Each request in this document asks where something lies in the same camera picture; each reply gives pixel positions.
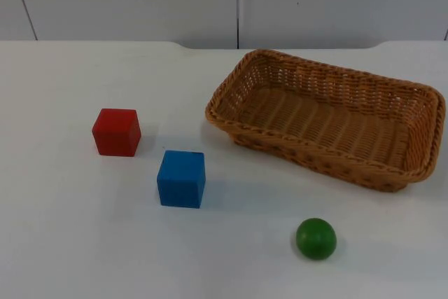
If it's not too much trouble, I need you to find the blue cube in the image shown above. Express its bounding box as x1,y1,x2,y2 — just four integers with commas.
156,150,207,209

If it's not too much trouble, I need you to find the pale brown wicker basket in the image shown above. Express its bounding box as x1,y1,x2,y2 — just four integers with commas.
204,48,447,193

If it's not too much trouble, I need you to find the red cube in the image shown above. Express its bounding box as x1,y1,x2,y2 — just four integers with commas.
92,108,142,157

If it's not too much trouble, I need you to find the green ball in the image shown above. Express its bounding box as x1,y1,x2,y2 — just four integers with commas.
295,217,337,262

